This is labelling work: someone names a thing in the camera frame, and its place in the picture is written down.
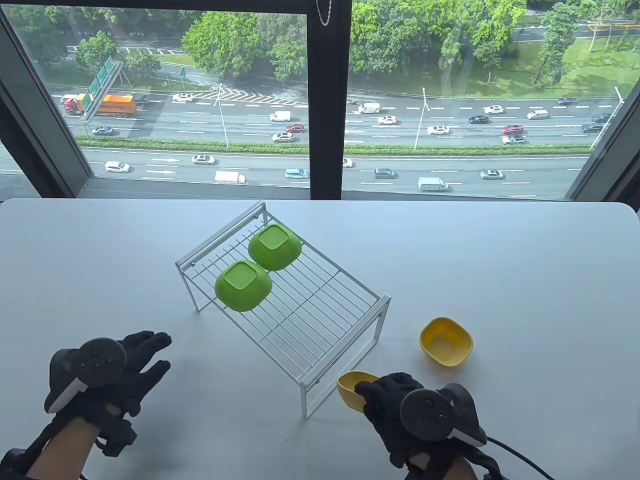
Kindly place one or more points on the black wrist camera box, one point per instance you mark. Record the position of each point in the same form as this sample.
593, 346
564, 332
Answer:
15, 465

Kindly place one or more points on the black round tracking controller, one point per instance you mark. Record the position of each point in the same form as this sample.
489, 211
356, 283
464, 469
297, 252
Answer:
100, 360
425, 412

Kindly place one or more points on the person's right hand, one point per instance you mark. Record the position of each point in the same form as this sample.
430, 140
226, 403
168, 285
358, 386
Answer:
385, 400

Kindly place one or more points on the person's right forearm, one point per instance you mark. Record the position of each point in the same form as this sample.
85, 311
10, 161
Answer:
445, 472

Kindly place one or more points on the yellow small dish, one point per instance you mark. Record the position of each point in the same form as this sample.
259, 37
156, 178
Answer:
350, 387
446, 342

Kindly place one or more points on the green small dish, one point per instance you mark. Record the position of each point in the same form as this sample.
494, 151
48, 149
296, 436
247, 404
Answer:
242, 285
275, 247

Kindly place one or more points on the person's left hand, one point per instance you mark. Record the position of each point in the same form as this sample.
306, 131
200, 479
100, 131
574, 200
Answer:
145, 350

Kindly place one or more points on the black window frame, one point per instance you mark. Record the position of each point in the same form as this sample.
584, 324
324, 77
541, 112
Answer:
330, 100

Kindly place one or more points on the person's left forearm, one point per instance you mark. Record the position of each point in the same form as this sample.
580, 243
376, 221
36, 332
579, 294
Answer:
60, 450

